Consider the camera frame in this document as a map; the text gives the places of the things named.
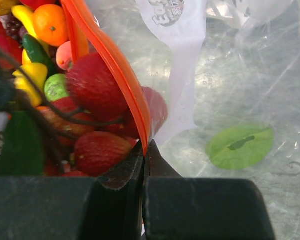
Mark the green cucumber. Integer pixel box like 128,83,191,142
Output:
22,34,57,77

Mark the clear orange zip top bag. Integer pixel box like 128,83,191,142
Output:
59,0,300,181

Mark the green custard apple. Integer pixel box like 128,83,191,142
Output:
44,73,69,102

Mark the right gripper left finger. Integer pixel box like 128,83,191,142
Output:
97,138,146,192

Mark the red pomegranate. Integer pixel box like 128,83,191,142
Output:
0,34,23,65

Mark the orange fruit upper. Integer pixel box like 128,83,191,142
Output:
33,4,69,47

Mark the lychee bunch with leaves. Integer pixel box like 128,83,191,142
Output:
4,51,276,178

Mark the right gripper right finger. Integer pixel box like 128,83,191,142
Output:
143,139,183,185

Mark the orange ginger root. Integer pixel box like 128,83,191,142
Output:
0,0,20,16

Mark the dark purple grape bunch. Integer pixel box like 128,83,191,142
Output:
0,13,28,44

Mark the peach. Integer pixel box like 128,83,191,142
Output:
56,41,73,71

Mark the yellow banana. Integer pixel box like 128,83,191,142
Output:
11,5,50,56

